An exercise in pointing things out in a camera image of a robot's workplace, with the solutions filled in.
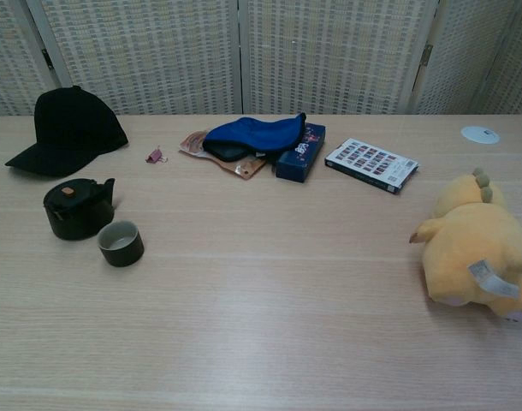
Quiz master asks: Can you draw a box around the black teapot with wooden knob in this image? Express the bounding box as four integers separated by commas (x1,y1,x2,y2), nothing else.
42,177,116,241

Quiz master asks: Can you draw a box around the orange snack packet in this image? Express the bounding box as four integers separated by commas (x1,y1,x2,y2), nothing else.
178,129,269,181

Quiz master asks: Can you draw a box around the dark blue printed box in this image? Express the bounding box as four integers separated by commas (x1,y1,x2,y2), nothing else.
275,122,329,184

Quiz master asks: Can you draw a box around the black soft case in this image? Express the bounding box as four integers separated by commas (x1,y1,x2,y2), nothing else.
202,143,247,163

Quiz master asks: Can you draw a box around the blue fabric pouch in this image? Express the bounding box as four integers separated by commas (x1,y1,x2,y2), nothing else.
202,112,308,160

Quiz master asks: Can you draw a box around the pink binder clip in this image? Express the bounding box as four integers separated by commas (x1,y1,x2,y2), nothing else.
145,146,169,164

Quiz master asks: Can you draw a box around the small dark cup, white inside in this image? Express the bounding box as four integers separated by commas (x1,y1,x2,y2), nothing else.
97,220,145,268

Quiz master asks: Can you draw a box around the woven folding screen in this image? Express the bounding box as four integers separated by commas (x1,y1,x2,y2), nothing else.
0,0,522,119

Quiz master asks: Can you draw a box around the black baseball cap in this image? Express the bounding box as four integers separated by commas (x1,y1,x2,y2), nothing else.
3,85,129,179

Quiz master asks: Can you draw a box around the yellow plush toy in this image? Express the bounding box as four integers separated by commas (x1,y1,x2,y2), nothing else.
408,166,522,329

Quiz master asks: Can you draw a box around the white round cable grommet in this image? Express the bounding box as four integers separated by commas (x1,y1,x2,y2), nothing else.
460,125,501,145

